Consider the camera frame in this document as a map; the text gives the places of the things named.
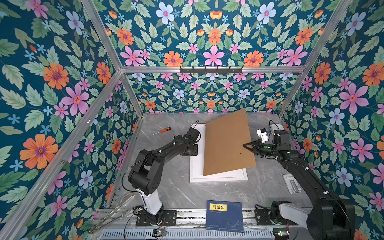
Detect orange handled screwdriver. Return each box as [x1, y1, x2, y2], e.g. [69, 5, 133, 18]
[152, 127, 171, 136]

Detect white picture frame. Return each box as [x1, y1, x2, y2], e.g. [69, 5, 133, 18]
[189, 123, 249, 183]

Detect brown frame backing board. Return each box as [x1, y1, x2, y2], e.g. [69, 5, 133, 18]
[203, 110, 257, 176]

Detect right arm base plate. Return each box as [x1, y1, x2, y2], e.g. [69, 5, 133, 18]
[254, 208, 297, 226]

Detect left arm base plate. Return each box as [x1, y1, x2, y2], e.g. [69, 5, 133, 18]
[136, 210, 178, 227]

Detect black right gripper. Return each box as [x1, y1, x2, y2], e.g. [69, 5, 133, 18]
[243, 139, 279, 158]

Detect small circuit board left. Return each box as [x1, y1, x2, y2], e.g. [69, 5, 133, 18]
[152, 230, 168, 238]

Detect small circuit board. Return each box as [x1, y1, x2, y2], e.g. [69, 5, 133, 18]
[152, 230, 168, 238]
[273, 230, 290, 240]

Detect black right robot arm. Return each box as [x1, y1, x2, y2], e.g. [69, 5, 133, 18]
[243, 130, 355, 240]

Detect blue booklet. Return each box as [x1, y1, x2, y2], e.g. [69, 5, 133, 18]
[206, 200, 244, 233]

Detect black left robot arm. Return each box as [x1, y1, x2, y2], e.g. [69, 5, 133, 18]
[128, 127, 201, 216]

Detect small circuit board right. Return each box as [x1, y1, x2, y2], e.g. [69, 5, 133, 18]
[273, 230, 290, 240]

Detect white round device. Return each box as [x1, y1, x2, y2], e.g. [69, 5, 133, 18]
[271, 123, 285, 131]

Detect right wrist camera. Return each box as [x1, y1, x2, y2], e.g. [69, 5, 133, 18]
[257, 128, 270, 143]

